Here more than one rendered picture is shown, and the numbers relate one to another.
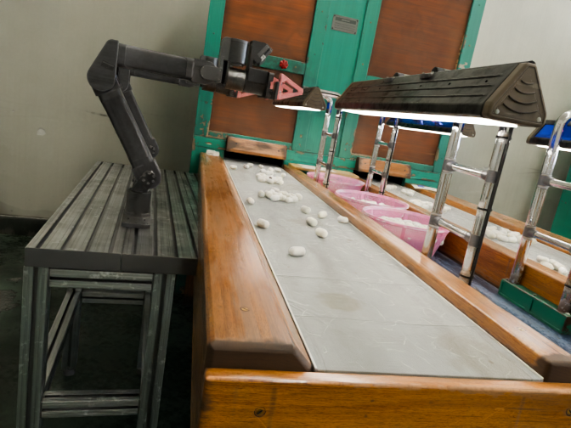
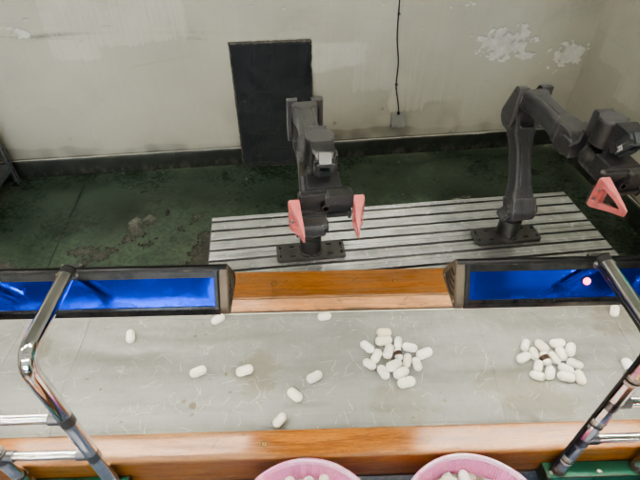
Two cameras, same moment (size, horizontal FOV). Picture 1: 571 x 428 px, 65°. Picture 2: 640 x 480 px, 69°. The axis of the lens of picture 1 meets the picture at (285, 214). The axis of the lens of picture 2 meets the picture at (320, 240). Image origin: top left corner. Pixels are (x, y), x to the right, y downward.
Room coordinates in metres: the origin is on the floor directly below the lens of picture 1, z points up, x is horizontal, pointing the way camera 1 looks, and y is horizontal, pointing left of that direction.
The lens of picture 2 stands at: (1.39, -0.58, 1.61)
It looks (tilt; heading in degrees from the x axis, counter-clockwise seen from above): 42 degrees down; 101
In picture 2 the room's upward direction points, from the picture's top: straight up
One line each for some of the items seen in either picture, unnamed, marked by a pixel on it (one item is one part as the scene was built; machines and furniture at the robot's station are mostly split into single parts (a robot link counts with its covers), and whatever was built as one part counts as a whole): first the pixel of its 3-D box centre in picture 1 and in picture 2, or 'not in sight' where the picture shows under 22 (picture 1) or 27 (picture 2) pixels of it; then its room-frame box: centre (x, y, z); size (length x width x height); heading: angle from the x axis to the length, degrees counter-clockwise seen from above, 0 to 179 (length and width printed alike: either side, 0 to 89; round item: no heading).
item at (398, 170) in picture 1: (383, 167); not in sight; (2.37, -0.47, 0.83); 0.30 x 0.06 x 0.07; 103
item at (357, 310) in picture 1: (287, 207); (357, 367); (1.36, 0.00, 0.73); 1.81 x 0.30 x 0.02; 13
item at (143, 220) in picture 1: (138, 203); (310, 242); (1.17, 0.40, 0.71); 0.20 x 0.07 x 0.08; 18
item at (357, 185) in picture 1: (333, 188); not in sight; (2.03, -0.20, 0.72); 0.27 x 0.27 x 0.10
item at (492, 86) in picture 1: (406, 95); (31, 286); (0.85, -0.18, 1.08); 0.62 x 0.08 x 0.07; 13
